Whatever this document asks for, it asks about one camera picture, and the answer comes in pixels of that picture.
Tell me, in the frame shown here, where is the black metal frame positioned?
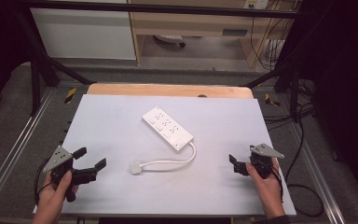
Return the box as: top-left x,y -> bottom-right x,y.
12,0 -> 311,124

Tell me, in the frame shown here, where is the person's dark sleeve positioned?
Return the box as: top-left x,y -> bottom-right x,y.
253,215 -> 290,224

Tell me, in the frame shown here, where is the person's right hand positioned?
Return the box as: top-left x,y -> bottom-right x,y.
245,157 -> 286,220

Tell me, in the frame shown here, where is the white cabinet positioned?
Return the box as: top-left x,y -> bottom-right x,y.
30,7 -> 137,61

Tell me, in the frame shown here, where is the white power strip cable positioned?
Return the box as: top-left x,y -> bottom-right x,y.
139,141 -> 198,171

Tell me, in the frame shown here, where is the black curtain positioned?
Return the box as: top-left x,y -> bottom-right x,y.
287,0 -> 358,213
0,0 -> 34,122

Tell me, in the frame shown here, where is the wooden desk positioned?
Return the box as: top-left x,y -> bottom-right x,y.
127,0 -> 301,68

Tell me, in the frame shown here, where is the aluminium rail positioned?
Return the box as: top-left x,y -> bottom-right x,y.
288,122 -> 347,224
0,88 -> 56,216

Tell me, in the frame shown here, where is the wall power outlet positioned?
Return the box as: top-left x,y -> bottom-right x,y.
242,0 -> 270,10

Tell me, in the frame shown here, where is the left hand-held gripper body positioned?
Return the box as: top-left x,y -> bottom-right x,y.
42,145 -> 98,203

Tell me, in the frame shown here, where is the right hand-held gripper cable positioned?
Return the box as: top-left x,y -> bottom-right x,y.
270,166 -> 285,203

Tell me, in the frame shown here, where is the hand-held gripper cable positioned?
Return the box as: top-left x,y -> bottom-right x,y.
270,166 -> 285,203
33,157 -> 54,207

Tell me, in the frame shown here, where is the yellow black tape strip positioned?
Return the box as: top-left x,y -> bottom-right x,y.
264,92 -> 282,107
63,87 -> 77,105

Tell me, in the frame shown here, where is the person's left hand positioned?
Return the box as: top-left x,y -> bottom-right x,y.
32,170 -> 79,224

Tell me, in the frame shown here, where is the black floor cable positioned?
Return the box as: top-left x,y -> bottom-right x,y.
262,78 -> 325,218

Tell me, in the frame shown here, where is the office chair base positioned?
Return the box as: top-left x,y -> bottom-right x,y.
153,34 -> 187,49

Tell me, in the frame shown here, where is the left hand-held gripper cable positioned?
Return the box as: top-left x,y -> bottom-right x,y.
33,157 -> 54,207

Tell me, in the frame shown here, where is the white plug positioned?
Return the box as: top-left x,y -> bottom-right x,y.
129,161 -> 143,175

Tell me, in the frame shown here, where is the wooden table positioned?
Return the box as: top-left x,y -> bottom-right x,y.
86,82 -> 255,100

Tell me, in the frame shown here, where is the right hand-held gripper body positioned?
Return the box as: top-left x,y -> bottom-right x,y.
241,143 -> 285,180

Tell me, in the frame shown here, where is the white power strip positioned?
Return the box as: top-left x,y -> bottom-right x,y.
141,105 -> 195,154

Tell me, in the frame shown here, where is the bundle of hanging cables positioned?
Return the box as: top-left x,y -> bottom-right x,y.
250,8 -> 295,72

